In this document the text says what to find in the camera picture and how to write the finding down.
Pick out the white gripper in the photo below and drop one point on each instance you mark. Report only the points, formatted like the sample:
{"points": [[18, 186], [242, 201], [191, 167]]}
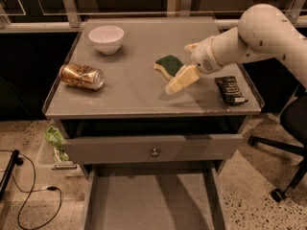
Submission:
{"points": [[203, 57]]}

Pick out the green and yellow sponge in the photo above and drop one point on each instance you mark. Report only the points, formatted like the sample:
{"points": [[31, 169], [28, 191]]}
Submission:
{"points": [[168, 66]]}

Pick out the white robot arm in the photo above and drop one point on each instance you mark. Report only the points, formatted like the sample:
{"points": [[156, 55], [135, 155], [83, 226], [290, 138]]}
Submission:
{"points": [[263, 31]]}

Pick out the grey drawer cabinet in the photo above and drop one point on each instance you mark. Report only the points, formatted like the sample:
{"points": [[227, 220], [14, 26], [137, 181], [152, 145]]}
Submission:
{"points": [[133, 101]]}

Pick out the grey top drawer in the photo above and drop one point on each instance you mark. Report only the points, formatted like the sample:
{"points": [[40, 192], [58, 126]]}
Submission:
{"points": [[137, 149]]}

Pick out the round metal drawer knob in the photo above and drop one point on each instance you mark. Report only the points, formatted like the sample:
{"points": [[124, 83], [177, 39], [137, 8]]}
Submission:
{"points": [[154, 153]]}

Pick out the grey open middle drawer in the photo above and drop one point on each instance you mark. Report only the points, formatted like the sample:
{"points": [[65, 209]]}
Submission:
{"points": [[121, 199]]}

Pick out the black snack packet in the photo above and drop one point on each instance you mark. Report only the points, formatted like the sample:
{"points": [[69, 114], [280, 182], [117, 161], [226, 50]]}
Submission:
{"points": [[230, 90]]}

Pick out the white ceramic bowl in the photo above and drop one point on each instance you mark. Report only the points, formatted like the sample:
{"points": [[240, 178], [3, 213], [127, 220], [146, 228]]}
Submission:
{"points": [[107, 39]]}

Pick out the gold crushed soda can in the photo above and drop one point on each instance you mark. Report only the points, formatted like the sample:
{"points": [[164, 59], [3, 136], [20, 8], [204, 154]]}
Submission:
{"points": [[82, 76]]}

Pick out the black office chair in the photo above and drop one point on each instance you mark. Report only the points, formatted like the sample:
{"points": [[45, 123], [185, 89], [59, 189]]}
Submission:
{"points": [[293, 119]]}

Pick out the green bag in bin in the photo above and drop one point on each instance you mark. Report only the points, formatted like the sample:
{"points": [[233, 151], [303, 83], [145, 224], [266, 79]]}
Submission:
{"points": [[54, 138]]}

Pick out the clear plastic storage bin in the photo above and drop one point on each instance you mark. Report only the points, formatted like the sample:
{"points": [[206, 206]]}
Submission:
{"points": [[44, 159]]}

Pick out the black bar on floor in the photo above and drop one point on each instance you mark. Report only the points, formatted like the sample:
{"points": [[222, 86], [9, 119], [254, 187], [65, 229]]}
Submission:
{"points": [[8, 171]]}

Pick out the metal window bracket right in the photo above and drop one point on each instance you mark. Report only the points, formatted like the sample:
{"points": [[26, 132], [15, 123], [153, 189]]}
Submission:
{"points": [[293, 12]]}

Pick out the metal window bracket left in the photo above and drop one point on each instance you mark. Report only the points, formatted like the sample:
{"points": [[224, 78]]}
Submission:
{"points": [[72, 13]]}

